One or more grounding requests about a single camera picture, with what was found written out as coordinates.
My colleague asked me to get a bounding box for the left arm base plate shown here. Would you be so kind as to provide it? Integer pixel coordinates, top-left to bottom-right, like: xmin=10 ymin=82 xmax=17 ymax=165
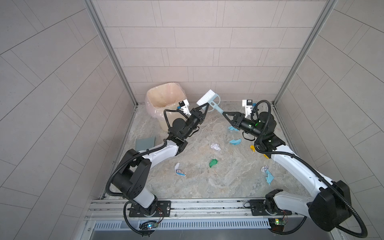
xmin=129 ymin=201 xmax=172 ymax=218

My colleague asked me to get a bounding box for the cyan white paper scrap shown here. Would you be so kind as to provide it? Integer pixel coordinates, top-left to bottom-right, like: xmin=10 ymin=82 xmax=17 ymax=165
xmin=261 ymin=166 xmax=275 ymax=185

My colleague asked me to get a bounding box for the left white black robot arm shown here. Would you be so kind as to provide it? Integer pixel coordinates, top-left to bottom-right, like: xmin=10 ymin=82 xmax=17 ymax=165
xmin=105 ymin=103 xmax=209 ymax=209

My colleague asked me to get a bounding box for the green paper scrap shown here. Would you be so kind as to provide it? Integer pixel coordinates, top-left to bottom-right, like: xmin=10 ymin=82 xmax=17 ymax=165
xmin=209 ymin=159 xmax=218 ymax=168

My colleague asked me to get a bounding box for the lower cyan paper scrap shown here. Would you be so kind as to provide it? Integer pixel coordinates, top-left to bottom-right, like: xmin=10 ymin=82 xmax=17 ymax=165
xmin=229 ymin=139 xmax=242 ymax=145

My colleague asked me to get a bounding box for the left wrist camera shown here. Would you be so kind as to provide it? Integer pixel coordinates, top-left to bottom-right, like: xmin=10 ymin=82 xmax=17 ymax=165
xmin=178 ymin=99 xmax=191 ymax=116

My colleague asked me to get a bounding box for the upper cyan paper scrap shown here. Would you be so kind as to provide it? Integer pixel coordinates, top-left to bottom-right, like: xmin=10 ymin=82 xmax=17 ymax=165
xmin=228 ymin=126 xmax=239 ymax=132

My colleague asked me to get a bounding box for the grey-green plastic dustpan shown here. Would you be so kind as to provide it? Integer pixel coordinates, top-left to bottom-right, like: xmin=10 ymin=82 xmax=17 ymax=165
xmin=135 ymin=137 xmax=156 ymax=152

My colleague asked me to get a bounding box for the right circuit board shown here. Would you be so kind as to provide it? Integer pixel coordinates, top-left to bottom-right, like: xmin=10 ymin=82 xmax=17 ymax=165
xmin=268 ymin=218 xmax=287 ymax=233

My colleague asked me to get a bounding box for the white crumpled paper scrap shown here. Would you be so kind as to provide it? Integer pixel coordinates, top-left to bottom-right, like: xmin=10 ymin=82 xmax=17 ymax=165
xmin=210 ymin=143 xmax=221 ymax=151

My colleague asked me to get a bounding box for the grey-green hand brush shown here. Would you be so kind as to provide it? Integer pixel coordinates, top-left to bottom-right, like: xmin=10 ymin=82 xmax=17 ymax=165
xmin=197 ymin=90 xmax=224 ymax=114

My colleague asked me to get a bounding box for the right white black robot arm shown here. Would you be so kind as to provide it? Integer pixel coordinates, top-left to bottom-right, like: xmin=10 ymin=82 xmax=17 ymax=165
xmin=222 ymin=100 xmax=368 ymax=238

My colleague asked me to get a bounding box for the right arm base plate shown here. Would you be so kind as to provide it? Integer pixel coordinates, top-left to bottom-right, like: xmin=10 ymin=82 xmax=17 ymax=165
xmin=244 ymin=199 xmax=292 ymax=216

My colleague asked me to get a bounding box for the circuit board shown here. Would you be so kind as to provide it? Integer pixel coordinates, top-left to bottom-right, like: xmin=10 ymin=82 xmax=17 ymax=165
xmin=268 ymin=218 xmax=287 ymax=233
xmin=140 ymin=221 xmax=159 ymax=231

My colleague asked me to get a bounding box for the beige trash bin with bag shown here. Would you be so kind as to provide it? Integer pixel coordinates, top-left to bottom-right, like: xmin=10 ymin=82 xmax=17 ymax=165
xmin=145 ymin=83 xmax=187 ymax=132

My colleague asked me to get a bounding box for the white blue-red paper scrap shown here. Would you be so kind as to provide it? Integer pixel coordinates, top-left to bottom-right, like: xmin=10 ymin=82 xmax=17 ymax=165
xmin=174 ymin=163 xmax=186 ymax=177

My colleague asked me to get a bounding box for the aluminium mounting rail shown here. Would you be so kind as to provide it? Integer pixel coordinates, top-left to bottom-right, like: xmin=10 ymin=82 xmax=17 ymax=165
xmin=86 ymin=198 xmax=309 ymax=220

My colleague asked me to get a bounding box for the left circuit board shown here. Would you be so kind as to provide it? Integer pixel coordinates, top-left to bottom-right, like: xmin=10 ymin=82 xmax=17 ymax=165
xmin=140 ymin=221 xmax=159 ymax=231

